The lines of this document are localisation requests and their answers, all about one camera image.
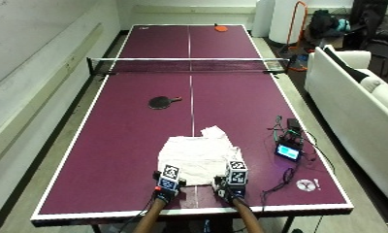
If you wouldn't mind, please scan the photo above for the white wall board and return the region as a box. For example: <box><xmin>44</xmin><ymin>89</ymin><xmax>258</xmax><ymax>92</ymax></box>
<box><xmin>0</xmin><ymin>0</ymin><xmax>101</xmax><ymax>93</ymax></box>

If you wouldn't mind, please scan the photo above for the teal soft item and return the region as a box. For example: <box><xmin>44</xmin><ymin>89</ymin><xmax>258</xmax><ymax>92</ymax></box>
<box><xmin>336</xmin><ymin>17</ymin><xmax>352</xmax><ymax>33</ymax></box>

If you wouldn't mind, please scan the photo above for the white sofa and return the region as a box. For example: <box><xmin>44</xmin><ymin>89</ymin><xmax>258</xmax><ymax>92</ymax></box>
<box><xmin>304</xmin><ymin>44</ymin><xmax>388</xmax><ymax>213</ymax></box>

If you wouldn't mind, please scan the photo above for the small device with lit screen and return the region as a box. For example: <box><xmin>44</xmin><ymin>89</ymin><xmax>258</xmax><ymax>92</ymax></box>
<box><xmin>274</xmin><ymin>143</ymin><xmax>304</xmax><ymax>163</ymax></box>

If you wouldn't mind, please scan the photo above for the thin black cable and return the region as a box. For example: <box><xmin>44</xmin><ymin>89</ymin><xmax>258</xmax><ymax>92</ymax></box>
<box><xmin>301</xmin><ymin>128</ymin><xmax>336</xmax><ymax>172</ymax></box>

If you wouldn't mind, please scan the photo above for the slim white cylinder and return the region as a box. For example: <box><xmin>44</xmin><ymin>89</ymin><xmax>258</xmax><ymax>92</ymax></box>
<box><xmin>249</xmin><ymin>0</ymin><xmax>277</xmax><ymax>38</ymax></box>

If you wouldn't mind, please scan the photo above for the white marker cube glove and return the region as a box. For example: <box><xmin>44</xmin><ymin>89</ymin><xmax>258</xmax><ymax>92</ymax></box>
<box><xmin>156</xmin><ymin>164</ymin><xmax>183</xmax><ymax>192</ymax></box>
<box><xmin>225</xmin><ymin>160</ymin><xmax>249</xmax><ymax>186</ymax></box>

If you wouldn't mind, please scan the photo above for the person's right hand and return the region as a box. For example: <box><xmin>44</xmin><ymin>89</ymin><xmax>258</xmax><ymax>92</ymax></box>
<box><xmin>213</xmin><ymin>176</ymin><xmax>246</xmax><ymax>204</ymax></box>

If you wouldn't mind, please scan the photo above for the black table tennis paddle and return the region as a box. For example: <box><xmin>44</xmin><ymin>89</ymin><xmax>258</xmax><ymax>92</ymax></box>
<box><xmin>148</xmin><ymin>95</ymin><xmax>184</xmax><ymax>111</ymax></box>

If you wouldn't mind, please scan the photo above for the white marker cube right glove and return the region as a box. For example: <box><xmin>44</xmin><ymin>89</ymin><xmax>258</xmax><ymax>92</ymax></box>
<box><xmin>225</xmin><ymin>160</ymin><xmax>249</xmax><ymax>186</ymax></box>

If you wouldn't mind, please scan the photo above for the small black box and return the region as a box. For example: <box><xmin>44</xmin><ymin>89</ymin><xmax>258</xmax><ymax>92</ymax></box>
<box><xmin>285</xmin><ymin>117</ymin><xmax>302</xmax><ymax>130</ymax></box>

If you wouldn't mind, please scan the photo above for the electronics board with green wires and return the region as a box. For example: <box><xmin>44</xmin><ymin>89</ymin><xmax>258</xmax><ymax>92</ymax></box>
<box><xmin>273</xmin><ymin>116</ymin><xmax>306</xmax><ymax>147</ymax></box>

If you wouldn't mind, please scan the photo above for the long black cable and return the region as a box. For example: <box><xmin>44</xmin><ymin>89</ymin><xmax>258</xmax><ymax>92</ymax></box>
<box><xmin>260</xmin><ymin>160</ymin><xmax>301</xmax><ymax>208</ymax></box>

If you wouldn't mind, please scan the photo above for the black glove cable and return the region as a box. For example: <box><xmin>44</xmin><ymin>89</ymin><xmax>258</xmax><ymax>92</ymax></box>
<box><xmin>115</xmin><ymin>193</ymin><xmax>157</xmax><ymax>233</ymax></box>

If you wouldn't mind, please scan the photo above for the white crumpled cloth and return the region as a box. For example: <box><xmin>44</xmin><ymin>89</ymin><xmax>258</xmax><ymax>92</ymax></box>
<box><xmin>156</xmin><ymin>125</ymin><xmax>245</xmax><ymax>187</ymax></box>

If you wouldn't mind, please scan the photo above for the person's left hand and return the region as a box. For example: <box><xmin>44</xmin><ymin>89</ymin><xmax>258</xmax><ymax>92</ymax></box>
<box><xmin>152</xmin><ymin>171</ymin><xmax>189</xmax><ymax>204</ymax></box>

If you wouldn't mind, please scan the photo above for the white marker cube left glove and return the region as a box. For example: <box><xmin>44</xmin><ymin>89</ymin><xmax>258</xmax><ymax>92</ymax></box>
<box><xmin>156</xmin><ymin>164</ymin><xmax>183</xmax><ymax>192</ymax></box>

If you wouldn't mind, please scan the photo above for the orange metal frame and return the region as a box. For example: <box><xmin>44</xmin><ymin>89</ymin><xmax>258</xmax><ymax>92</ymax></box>
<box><xmin>284</xmin><ymin>0</ymin><xmax>310</xmax><ymax>73</ymax></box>

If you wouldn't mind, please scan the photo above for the orange table tennis paddle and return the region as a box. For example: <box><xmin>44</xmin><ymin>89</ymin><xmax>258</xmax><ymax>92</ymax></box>
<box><xmin>213</xmin><ymin>22</ymin><xmax>230</xmax><ymax>33</ymax></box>

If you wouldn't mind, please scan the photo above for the black chair with clothes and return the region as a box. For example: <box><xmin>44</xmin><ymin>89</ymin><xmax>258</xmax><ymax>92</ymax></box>
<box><xmin>348</xmin><ymin>0</ymin><xmax>388</xmax><ymax>61</ymax></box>

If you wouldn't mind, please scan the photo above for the black bag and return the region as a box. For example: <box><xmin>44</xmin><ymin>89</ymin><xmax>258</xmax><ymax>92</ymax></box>
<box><xmin>308</xmin><ymin>9</ymin><xmax>340</xmax><ymax>39</ymax></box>

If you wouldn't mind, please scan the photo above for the large white cylinder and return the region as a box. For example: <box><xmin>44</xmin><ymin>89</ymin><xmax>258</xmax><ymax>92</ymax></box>
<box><xmin>268</xmin><ymin>0</ymin><xmax>310</xmax><ymax>45</ymax></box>

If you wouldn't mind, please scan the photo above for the black cloth on sofa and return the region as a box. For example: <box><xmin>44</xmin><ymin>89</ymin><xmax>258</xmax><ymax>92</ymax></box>
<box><xmin>322</xmin><ymin>47</ymin><xmax>370</xmax><ymax>83</ymax></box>

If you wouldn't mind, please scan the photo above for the black table tennis net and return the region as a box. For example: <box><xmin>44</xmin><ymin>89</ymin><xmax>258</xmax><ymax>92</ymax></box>
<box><xmin>85</xmin><ymin>56</ymin><xmax>297</xmax><ymax>77</ymax></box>

